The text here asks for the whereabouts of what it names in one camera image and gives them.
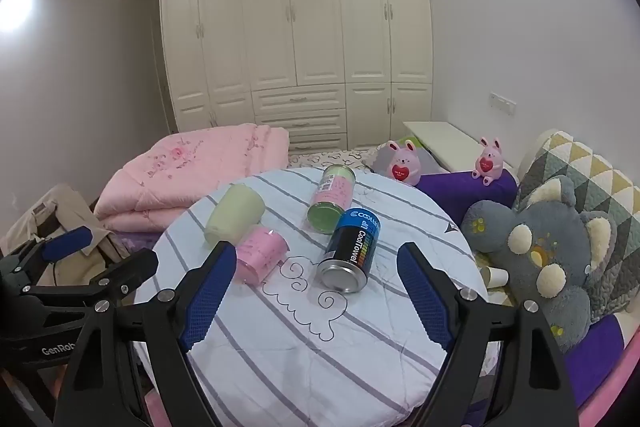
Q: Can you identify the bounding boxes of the white wardrobe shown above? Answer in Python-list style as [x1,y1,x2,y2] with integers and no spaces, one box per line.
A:
[158,0,435,152]

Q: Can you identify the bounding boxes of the beige clothing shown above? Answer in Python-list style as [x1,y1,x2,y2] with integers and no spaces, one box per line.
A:
[0,183,132,289]

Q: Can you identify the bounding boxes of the black and blue can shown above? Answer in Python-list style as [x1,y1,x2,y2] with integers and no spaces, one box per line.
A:
[318,208,382,295]

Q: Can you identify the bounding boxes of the pink cup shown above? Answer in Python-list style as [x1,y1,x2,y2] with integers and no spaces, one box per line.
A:
[235,227,291,286]

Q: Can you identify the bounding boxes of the pink bed frame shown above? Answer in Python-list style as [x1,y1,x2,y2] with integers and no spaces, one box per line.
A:
[574,326,640,427]

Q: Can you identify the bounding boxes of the white paper cup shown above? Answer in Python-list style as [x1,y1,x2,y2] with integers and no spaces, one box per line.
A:
[479,264,510,291]

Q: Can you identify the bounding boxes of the folded pink quilt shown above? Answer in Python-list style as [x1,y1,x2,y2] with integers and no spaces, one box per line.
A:
[93,123,291,234]

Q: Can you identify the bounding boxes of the green and pink can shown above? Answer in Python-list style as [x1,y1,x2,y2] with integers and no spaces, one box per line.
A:
[306,164,357,235]

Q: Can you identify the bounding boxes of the purple bed sheet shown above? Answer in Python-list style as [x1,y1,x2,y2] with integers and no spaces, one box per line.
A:
[414,169,640,411]

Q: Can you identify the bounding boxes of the triangle patterned quilted cushion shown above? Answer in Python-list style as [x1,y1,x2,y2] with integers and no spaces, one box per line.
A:
[515,129,640,324]

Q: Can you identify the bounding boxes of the pink bunny toy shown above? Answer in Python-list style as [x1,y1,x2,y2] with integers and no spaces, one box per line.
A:
[472,136,505,186]
[382,139,424,186]

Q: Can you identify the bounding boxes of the white wall socket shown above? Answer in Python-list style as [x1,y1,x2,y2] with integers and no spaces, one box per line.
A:
[489,92,517,116]

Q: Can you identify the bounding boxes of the heart patterned sheet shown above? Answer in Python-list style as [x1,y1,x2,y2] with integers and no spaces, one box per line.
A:
[287,147,382,174]

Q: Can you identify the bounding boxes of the grey plush bear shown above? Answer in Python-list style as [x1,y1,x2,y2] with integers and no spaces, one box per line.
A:
[460,175,619,356]

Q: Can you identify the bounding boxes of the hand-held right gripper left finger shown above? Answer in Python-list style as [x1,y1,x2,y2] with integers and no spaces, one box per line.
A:
[52,241,238,427]

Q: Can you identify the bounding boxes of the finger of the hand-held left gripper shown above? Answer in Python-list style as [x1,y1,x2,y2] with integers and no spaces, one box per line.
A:
[0,227,95,288]
[25,253,160,304]

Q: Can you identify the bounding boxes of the white bedside shelf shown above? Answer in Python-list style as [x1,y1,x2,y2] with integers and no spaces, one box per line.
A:
[402,121,516,173]

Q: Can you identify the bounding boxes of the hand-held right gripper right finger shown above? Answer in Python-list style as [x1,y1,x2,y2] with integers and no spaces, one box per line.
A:
[396,242,581,427]

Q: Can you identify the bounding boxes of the pale green cup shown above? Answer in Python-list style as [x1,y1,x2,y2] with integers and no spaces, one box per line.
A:
[204,183,266,245]

